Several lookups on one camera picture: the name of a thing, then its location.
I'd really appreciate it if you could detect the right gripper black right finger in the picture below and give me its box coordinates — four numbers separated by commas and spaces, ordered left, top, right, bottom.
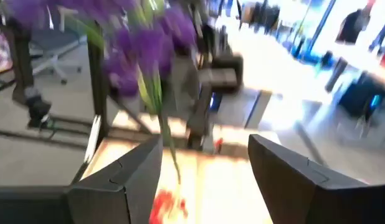
247, 133, 385, 224

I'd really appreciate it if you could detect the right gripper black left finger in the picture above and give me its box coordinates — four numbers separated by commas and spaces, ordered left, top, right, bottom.
67, 133, 164, 224

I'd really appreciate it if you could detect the red artificial flower bunch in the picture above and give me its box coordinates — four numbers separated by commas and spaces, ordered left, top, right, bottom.
148, 189, 189, 224

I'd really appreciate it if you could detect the purple artificial flower bunch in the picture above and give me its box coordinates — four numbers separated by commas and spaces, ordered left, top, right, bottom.
5, 0, 199, 186

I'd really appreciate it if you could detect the grey office chair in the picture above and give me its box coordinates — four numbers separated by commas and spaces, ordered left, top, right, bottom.
29, 27, 87, 85

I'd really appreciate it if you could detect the person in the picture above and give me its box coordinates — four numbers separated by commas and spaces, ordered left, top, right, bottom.
335, 0, 377, 44

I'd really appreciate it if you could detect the black aluminium table frame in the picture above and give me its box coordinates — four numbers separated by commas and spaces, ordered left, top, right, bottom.
70, 26, 111, 186

